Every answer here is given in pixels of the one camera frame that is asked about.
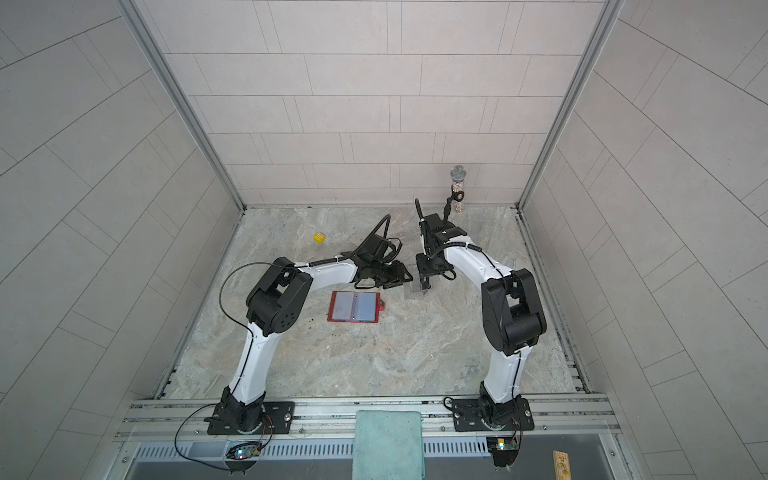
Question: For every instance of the wooden block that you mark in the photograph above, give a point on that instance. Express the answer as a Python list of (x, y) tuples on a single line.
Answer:
[(562, 466)]

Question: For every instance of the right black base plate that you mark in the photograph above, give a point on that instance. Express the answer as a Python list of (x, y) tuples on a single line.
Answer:
[(482, 414)]

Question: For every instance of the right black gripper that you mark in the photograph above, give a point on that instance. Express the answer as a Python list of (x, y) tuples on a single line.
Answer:
[(424, 269)]

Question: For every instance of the clear case with credit cards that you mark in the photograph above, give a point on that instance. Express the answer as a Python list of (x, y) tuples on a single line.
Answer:
[(414, 291)]

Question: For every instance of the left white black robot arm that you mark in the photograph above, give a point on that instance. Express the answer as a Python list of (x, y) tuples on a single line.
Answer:
[(273, 307)]

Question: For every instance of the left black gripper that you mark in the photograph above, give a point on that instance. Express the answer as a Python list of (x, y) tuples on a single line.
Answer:
[(397, 277)]

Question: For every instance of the black microphone stand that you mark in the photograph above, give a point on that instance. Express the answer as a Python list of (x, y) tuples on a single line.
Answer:
[(454, 203)]

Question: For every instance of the teal folded cloth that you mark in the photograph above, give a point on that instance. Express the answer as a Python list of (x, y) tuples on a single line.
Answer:
[(388, 445)]

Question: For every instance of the left green circuit board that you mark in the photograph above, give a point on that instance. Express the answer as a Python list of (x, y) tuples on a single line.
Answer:
[(244, 451)]

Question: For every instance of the aluminium mounting rail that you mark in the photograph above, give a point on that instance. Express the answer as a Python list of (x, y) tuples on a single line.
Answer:
[(320, 418)]

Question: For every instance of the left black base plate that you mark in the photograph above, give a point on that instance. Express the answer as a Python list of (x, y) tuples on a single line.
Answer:
[(262, 417)]

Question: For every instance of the right green circuit board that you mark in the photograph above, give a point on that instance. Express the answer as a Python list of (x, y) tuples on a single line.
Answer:
[(503, 450)]

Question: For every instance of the green circuit board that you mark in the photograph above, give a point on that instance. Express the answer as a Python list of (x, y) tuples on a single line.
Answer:
[(503, 450), (244, 451)]

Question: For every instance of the red leather card holder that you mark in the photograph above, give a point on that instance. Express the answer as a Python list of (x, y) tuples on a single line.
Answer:
[(355, 307)]

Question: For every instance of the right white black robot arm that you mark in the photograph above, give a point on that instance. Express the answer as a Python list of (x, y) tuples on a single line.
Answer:
[(511, 312)]

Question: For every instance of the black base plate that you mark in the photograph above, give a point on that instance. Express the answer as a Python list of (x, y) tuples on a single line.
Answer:
[(482, 414), (262, 417)]

